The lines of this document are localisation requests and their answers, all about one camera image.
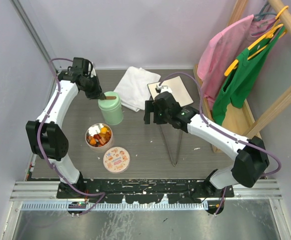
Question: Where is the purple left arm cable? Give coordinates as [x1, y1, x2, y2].
[36, 57, 106, 216]

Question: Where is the green canister lid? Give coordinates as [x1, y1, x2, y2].
[98, 91, 121, 111]

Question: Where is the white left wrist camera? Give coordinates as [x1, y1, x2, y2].
[89, 62, 97, 78]

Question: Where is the pink shirt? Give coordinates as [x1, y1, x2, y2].
[197, 15, 276, 109]

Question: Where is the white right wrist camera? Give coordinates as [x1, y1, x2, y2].
[155, 84, 173, 94]

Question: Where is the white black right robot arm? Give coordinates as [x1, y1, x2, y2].
[143, 92, 270, 197]

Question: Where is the tall green canister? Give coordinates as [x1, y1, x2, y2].
[100, 105, 124, 125]

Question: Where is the round bakery tin lid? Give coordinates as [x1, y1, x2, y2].
[103, 146, 131, 174]

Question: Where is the white folded cloth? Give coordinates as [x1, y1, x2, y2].
[114, 66, 161, 112]

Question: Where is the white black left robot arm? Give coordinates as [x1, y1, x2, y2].
[25, 57, 106, 198]

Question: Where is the grey hanger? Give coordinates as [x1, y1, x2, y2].
[250, 4, 279, 37]

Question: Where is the yellow corn cob piece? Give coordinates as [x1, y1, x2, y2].
[100, 127, 108, 134]

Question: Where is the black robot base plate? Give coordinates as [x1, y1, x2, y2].
[56, 177, 236, 205]

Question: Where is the small orange carrot piece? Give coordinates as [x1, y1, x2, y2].
[89, 138, 97, 146]

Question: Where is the wooden clothes rack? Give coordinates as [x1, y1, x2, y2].
[196, 0, 291, 158]

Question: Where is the brown glazed food piece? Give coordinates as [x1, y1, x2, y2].
[101, 132, 111, 142]

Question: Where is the red drumstick food piece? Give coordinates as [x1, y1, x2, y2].
[88, 134, 101, 142]

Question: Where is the green shirt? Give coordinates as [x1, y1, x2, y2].
[212, 26, 286, 125]

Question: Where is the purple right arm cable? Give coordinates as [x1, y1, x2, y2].
[157, 72, 283, 216]

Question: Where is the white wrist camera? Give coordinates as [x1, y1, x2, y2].
[89, 62, 97, 78]
[155, 84, 173, 94]

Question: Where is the white square plate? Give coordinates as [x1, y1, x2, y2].
[161, 76, 194, 107]

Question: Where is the yellow hanger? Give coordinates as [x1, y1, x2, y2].
[224, 5, 289, 77]

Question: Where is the round silver tin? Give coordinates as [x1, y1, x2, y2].
[85, 123, 114, 153]

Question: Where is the aluminium rail frame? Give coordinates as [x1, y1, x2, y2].
[10, 179, 283, 213]

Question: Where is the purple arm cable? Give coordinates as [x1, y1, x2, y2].
[157, 72, 283, 216]
[36, 57, 106, 216]

